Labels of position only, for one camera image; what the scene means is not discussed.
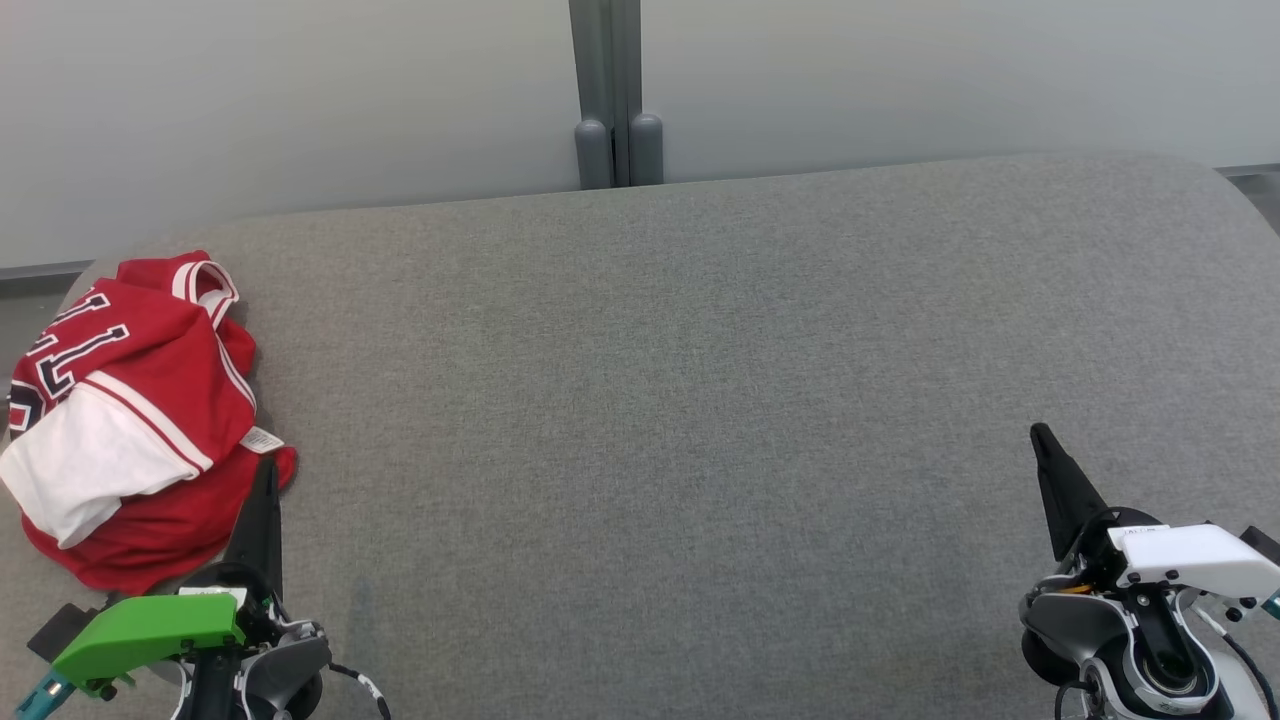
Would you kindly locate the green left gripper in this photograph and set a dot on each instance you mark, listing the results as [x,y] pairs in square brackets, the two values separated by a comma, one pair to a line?
[150,630]

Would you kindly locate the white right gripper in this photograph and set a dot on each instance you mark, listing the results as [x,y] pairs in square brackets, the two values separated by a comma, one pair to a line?
[1200,560]

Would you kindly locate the red elastic waist shorts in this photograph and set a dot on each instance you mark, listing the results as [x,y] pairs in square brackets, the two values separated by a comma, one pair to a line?
[170,535]

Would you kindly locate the red basketball jersey white sleeves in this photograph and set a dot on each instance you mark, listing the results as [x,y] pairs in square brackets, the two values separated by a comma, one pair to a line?
[150,350]

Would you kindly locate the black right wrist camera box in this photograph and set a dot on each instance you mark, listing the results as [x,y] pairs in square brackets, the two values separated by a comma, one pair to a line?
[1265,545]

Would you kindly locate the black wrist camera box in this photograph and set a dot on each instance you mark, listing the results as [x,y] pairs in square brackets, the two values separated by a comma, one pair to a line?
[1265,545]
[60,630]

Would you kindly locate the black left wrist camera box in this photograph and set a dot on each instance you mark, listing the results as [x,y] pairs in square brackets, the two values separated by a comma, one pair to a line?
[60,630]

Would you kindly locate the teal right camera connector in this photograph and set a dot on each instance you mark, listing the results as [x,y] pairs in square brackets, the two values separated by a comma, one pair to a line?
[1273,605]

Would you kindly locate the teal camera connector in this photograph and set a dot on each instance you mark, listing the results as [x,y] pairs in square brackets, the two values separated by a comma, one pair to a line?
[40,695]
[1273,605]

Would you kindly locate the teal left camera connector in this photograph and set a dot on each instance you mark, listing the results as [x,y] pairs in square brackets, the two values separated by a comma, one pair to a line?
[40,695]

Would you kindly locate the grey partition post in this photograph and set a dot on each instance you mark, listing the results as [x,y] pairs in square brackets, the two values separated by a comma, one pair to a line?
[647,150]
[592,150]

